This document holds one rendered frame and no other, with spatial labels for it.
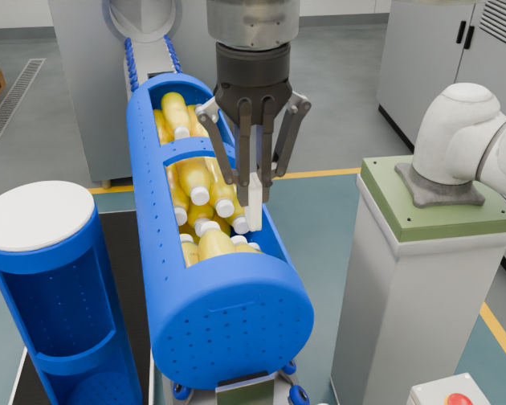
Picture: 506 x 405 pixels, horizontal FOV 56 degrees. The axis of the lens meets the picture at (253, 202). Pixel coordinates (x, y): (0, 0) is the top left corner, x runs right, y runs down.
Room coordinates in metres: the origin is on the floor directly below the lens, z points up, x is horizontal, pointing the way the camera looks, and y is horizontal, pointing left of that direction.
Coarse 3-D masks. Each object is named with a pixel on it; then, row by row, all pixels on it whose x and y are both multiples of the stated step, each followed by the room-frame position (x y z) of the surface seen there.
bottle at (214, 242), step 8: (208, 232) 0.69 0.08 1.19; (216, 232) 0.68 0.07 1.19; (200, 240) 0.68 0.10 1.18; (208, 240) 0.66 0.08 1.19; (216, 240) 0.66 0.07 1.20; (224, 240) 0.66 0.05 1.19; (200, 248) 0.65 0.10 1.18; (208, 248) 0.64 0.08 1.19; (216, 248) 0.64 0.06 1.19; (224, 248) 0.64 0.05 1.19; (232, 248) 0.65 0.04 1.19; (200, 256) 0.64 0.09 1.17; (208, 256) 0.62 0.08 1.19
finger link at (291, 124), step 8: (304, 104) 0.48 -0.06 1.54; (288, 112) 0.49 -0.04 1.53; (296, 112) 0.48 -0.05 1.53; (304, 112) 0.48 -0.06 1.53; (288, 120) 0.49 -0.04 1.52; (296, 120) 0.48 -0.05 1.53; (280, 128) 0.50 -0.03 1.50; (288, 128) 0.48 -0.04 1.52; (296, 128) 0.48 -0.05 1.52; (280, 136) 0.49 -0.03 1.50; (288, 136) 0.48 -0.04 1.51; (296, 136) 0.48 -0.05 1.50; (280, 144) 0.49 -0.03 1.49; (288, 144) 0.48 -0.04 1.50; (280, 152) 0.48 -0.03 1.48; (288, 152) 0.48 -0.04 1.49; (272, 160) 0.50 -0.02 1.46; (280, 160) 0.48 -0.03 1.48; (288, 160) 0.48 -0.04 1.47; (280, 168) 0.48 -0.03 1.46; (280, 176) 0.48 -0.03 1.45
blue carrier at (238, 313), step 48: (144, 96) 1.25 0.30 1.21; (192, 96) 1.37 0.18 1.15; (144, 144) 1.01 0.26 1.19; (192, 144) 0.94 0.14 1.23; (144, 192) 0.84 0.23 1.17; (144, 240) 0.71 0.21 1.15; (192, 288) 0.52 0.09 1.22; (240, 288) 0.52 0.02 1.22; (288, 288) 0.54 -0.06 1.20; (192, 336) 0.50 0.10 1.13; (240, 336) 0.52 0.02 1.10; (288, 336) 0.54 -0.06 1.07; (192, 384) 0.50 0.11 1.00
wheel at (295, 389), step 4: (292, 388) 0.50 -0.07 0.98; (296, 388) 0.50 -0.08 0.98; (300, 388) 0.51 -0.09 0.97; (292, 392) 0.49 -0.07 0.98; (296, 392) 0.49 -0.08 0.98; (300, 392) 0.50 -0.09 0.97; (304, 392) 0.50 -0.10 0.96; (292, 396) 0.48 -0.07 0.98; (296, 396) 0.48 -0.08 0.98; (300, 396) 0.49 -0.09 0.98; (304, 396) 0.49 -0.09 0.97; (292, 400) 0.48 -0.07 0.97; (296, 400) 0.48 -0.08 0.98; (300, 400) 0.48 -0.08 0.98; (304, 400) 0.48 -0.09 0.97; (308, 400) 0.49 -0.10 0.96; (296, 404) 0.47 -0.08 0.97; (300, 404) 0.47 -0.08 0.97; (304, 404) 0.47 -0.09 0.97; (308, 404) 0.48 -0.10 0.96
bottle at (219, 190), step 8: (208, 160) 1.01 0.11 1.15; (216, 160) 1.01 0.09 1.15; (208, 168) 0.98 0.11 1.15; (216, 168) 0.97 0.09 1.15; (216, 176) 0.94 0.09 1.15; (216, 184) 0.91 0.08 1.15; (224, 184) 0.91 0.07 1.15; (208, 192) 0.90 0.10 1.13; (216, 192) 0.89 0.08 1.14; (224, 192) 0.89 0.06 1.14; (232, 192) 0.90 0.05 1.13; (216, 200) 0.88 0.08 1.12; (232, 200) 0.89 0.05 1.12
